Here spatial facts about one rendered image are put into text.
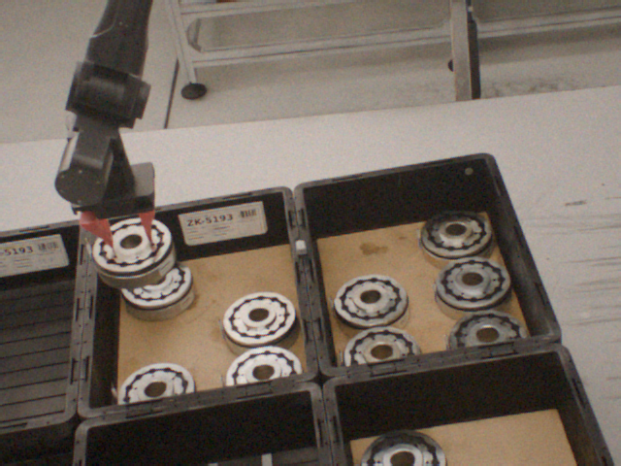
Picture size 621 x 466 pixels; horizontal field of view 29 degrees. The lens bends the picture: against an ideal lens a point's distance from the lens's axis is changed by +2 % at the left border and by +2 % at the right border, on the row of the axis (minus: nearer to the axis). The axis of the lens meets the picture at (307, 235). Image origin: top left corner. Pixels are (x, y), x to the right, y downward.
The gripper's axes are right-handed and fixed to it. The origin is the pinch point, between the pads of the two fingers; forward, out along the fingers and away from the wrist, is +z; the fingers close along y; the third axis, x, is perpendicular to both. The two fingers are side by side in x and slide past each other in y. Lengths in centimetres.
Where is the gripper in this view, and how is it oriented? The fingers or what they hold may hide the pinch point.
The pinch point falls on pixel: (130, 237)
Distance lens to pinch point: 156.0
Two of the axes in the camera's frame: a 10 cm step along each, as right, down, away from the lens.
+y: 9.8, -1.7, -0.2
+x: -1.0, -6.7, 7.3
